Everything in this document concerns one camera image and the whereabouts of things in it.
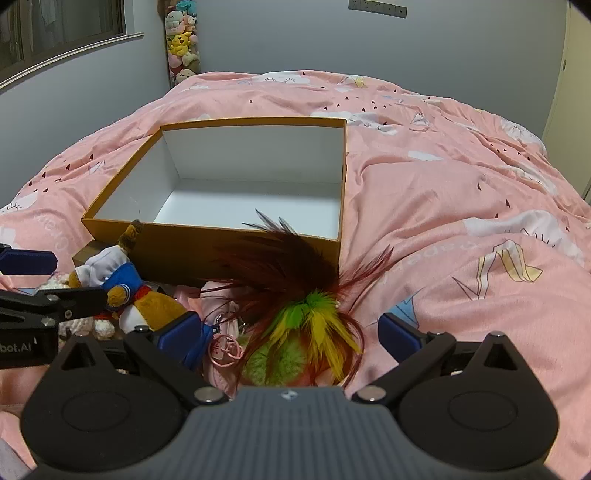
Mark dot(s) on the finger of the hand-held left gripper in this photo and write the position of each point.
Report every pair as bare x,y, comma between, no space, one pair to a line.
27,262
78,301

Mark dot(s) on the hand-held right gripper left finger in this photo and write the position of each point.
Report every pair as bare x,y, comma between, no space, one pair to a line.
181,339

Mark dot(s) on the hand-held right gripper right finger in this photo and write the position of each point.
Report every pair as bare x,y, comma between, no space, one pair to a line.
397,338

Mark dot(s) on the white crochet bunny plush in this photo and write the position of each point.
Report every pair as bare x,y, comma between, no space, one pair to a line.
85,328

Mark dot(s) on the small plush toy blue outfit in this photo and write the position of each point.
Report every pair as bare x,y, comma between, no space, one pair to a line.
143,311

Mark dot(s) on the red green feather toy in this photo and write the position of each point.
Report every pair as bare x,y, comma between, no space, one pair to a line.
314,318

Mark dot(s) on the yellow cardboard box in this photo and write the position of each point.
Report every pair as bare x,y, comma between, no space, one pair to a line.
184,249

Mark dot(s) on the pink pouch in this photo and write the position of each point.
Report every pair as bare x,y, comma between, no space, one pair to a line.
228,325

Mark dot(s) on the pink printed blanket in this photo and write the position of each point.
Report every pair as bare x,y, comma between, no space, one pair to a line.
438,207

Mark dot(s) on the window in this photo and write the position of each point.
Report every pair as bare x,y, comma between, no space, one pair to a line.
46,27

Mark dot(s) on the hanging column of plush toys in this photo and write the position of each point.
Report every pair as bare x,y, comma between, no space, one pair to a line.
182,41

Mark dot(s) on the cream door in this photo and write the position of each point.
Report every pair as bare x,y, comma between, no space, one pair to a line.
572,115

